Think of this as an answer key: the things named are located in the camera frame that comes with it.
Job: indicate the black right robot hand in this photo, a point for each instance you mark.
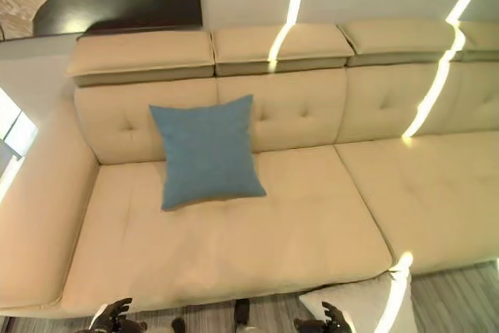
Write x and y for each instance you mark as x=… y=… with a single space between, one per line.
x=331 y=323

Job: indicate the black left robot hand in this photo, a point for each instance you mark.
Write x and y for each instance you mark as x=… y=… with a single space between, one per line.
x=113 y=319

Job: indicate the cream leather sectional sofa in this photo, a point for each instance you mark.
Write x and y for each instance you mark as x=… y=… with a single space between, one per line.
x=296 y=208

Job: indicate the cream sofa headrest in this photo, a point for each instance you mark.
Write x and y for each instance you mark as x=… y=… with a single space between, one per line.
x=481 y=38
x=280 y=46
x=140 y=54
x=401 y=38

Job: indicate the white square cushion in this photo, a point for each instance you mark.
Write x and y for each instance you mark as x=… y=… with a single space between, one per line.
x=360 y=298

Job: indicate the dark robot left foot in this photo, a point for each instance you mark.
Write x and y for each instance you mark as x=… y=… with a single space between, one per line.
x=178 y=326

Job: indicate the dark robot foot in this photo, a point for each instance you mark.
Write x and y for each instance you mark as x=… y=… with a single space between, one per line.
x=241 y=311
x=178 y=326

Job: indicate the dark robot right foot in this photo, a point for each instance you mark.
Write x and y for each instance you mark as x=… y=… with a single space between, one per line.
x=241 y=311

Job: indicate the grey striped rug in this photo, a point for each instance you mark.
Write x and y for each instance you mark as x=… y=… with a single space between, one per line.
x=456 y=298

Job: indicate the blue square cushion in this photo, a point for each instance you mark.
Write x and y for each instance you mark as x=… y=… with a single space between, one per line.
x=210 y=153

